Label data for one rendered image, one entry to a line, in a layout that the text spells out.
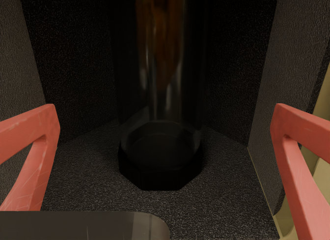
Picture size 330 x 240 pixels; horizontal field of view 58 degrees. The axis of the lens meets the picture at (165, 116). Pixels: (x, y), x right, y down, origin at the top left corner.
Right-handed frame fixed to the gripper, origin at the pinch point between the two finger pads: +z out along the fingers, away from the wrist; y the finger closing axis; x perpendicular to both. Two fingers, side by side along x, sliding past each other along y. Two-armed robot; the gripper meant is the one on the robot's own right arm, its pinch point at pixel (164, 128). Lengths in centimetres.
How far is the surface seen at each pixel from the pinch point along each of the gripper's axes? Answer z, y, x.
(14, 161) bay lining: 10.2, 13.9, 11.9
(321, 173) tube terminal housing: 6.3, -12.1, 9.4
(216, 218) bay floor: 8.3, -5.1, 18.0
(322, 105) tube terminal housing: 9.2, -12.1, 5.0
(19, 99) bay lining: 14.4, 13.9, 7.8
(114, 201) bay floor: 10.4, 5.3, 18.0
